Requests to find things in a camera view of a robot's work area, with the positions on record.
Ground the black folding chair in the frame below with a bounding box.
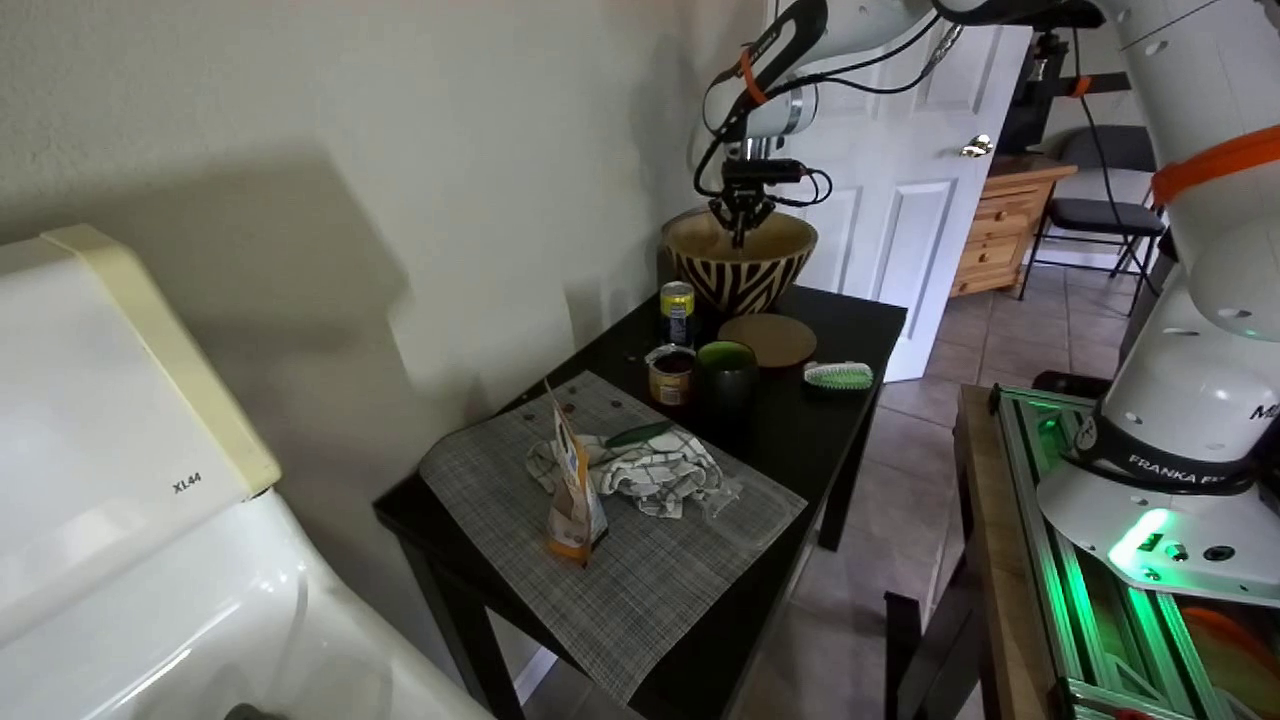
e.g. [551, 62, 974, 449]
[1018, 121, 1186, 324]

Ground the green-handled utensil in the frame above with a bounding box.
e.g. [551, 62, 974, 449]
[597, 421, 675, 457]

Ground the wooden bowl with zebra pattern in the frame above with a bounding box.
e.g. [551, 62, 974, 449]
[662, 204, 823, 321]

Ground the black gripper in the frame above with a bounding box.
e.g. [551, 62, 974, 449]
[717, 181, 783, 258]

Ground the round wooden coaster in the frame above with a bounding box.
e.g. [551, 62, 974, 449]
[714, 307, 820, 373]

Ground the wooden dresser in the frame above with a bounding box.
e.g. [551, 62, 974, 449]
[950, 157, 1080, 304]

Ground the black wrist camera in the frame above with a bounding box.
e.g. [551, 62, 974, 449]
[717, 157, 813, 187]

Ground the green sponge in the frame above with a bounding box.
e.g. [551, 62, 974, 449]
[802, 356, 881, 395]

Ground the white panel door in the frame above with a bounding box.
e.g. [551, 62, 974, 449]
[765, 16, 1040, 384]

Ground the gray woven placemat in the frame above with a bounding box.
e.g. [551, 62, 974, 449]
[418, 369, 818, 709]

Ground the black table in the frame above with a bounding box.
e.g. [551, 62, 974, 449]
[373, 279, 912, 720]

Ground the black mug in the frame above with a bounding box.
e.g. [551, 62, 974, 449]
[691, 339, 765, 451]

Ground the crumpled grey cloth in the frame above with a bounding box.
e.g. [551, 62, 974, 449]
[594, 424, 745, 524]

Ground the wooden robot workbench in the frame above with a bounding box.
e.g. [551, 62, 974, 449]
[883, 381, 1280, 720]

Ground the black camera tripod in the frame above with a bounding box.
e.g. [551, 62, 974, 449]
[994, 24, 1163, 165]

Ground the white stove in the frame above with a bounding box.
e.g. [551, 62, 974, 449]
[0, 220, 502, 720]

